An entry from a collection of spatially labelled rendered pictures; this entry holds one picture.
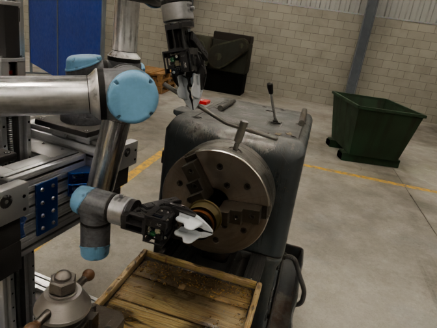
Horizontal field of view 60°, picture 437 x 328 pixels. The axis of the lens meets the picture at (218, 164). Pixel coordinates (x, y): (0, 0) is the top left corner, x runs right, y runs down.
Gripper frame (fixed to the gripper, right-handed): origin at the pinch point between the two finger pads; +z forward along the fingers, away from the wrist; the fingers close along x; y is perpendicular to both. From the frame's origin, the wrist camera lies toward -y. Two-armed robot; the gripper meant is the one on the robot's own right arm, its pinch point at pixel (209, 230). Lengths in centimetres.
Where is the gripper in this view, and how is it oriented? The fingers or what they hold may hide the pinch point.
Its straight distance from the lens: 92.3
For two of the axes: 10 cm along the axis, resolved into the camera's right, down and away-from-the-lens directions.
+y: -2.9, 2.9, -9.1
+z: 9.5, 2.2, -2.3
